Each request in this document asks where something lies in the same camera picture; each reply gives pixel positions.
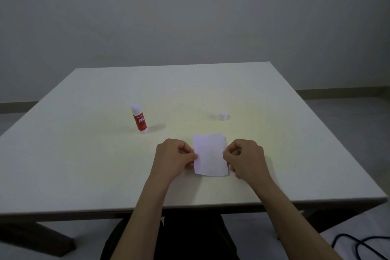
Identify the brown baseboard strip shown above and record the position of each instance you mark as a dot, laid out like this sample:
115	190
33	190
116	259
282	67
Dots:
18	107
341	92

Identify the person's right forearm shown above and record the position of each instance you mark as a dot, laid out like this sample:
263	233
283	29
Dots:
289	223

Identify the person's left hand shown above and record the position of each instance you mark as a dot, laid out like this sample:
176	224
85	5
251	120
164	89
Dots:
169	159

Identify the person's left forearm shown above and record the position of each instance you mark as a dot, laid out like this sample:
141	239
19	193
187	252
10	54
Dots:
143	220

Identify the white glue stick cap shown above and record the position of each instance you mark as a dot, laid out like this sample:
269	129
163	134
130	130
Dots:
222	116

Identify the person's left thumb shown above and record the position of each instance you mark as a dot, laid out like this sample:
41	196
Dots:
189	156

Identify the person's right thumb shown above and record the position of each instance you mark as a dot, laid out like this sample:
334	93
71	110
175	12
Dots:
229	156

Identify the white paper sheet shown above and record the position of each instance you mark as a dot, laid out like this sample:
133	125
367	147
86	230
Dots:
210	154

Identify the person's right hand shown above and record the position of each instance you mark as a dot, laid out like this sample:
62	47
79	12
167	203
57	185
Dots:
251	162

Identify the person's black trousers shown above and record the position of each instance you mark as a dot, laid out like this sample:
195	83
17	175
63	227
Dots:
189	238

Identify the dark wooden table leg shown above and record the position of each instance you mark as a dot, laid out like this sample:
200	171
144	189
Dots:
33	237

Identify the red and white glue stick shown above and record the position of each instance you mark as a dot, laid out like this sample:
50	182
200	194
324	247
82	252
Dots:
140	121

